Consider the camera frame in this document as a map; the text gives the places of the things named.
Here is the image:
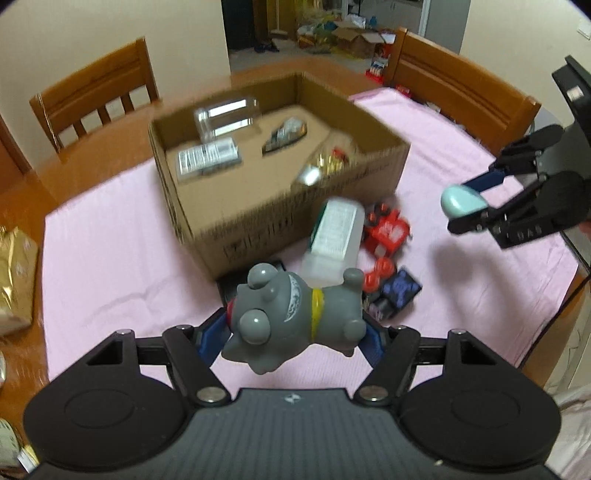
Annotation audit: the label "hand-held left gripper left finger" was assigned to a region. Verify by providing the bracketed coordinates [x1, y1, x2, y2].
[83, 308, 232, 407]

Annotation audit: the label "black flat plate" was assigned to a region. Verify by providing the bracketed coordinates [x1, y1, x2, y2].
[216, 259, 288, 309]

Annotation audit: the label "gold tissue pack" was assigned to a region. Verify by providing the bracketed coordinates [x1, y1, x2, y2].
[0, 226, 40, 336]

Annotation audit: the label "grey toy dog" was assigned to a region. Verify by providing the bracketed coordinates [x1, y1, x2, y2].
[221, 262, 366, 376]

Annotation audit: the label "wooden chair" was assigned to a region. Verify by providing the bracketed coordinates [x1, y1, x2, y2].
[29, 37, 162, 154]
[382, 27, 542, 158]

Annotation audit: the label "pink table cloth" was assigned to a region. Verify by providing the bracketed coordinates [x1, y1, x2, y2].
[41, 88, 581, 403]

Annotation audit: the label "golden capsule bottle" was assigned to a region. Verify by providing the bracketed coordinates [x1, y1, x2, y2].
[294, 143, 357, 186]

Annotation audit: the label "red and green toy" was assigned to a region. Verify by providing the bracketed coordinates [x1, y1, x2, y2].
[364, 202, 413, 257]

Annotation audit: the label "clear plastic jar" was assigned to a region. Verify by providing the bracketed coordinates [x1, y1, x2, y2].
[194, 95, 260, 142]

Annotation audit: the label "correction tape dispenser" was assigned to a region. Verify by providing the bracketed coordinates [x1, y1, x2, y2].
[261, 117, 310, 154]

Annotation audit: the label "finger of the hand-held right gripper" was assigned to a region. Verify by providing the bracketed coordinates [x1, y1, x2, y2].
[447, 173, 555, 236]
[464, 124, 565, 195]

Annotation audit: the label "cardboard box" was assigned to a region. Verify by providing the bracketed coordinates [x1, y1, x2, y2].
[148, 71, 413, 281]

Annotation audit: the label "red snack packets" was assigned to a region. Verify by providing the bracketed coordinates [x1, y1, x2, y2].
[366, 44, 416, 99]

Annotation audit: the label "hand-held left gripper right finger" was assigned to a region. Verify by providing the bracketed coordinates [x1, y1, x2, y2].
[353, 311, 506, 407]

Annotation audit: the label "black cube toy red caps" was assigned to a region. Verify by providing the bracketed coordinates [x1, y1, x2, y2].
[361, 257, 424, 322]

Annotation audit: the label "teal oval case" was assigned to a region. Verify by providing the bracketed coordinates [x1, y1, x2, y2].
[440, 184, 493, 219]

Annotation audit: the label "brown cardboard carton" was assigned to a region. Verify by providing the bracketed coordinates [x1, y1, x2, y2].
[331, 18, 394, 57]

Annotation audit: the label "white plastic bottle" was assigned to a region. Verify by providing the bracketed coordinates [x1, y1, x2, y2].
[301, 198, 366, 288]

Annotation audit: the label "clear labelled card case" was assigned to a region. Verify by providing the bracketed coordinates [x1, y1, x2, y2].
[177, 137, 243, 179]

